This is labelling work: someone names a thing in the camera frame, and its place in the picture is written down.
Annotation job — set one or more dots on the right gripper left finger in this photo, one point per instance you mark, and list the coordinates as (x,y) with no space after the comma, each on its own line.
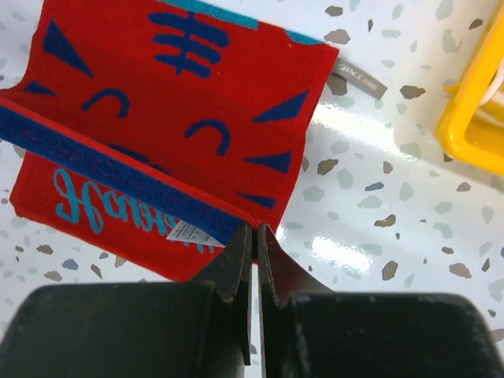
(196,328)

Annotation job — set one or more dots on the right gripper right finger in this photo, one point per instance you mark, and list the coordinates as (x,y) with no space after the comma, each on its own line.
(309,330)

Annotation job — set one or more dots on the red patterned towel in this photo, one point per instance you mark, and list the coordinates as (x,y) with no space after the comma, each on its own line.
(157,129)

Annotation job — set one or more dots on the yellow striped Doraemon towel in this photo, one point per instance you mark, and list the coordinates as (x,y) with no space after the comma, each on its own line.
(491,104)

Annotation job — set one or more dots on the yellow plastic tray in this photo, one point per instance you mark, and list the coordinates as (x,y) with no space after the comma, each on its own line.
(461,133)

